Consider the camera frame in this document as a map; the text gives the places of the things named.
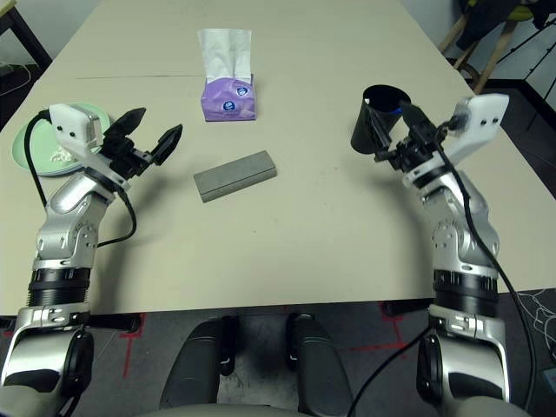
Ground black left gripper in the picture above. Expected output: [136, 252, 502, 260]
[102, 107, 184, 180]

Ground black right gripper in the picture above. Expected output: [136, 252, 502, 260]
[367, 100, 448, 171]

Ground grey glasses case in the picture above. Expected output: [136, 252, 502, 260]
[193, 149, 278, 204]

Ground light green plate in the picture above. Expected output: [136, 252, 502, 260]
[11, 103, 116, 175]

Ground black cup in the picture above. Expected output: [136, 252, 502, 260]
[349, 84, 413, 156]

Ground purple tissue pack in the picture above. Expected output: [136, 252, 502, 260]
[200, 73, 258, 122]

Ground white tissue sheet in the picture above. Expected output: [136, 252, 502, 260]
[197, 28, 254, 83]

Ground wooden stool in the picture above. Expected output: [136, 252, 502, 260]
[437, 12, 518, 95]

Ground black jacket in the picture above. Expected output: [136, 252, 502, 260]
[454, 0, 556, 51]

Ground black metal stand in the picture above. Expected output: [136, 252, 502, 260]
[481, 23, 556, 131]

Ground wooden side table black legs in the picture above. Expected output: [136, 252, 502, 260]
[0, 6, 53, 73]

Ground grey robot left leg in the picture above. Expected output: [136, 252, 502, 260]
[159, 315, 240, 409]

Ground grey robot leg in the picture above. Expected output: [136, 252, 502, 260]
[159, 315, 240, 409]
[286, 312, 355, 417]

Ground grey robot right leg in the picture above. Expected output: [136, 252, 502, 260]
[286, 312, 355, 417]

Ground grey robot torso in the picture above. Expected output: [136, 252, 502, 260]
[142, 403, 314, 417]

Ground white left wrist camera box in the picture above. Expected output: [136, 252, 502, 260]
[48, 103, 131, 192]

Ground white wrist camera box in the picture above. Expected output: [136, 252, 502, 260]
[401, 93, 510, 188]
[48, 103, 131, 192]

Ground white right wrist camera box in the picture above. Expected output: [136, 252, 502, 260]
[401, 93, 510, 188]

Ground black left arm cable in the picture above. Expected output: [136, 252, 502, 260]
[23, 109, 138, 249]

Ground thin white cable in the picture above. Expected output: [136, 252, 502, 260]
[6, 63, 32, 92]

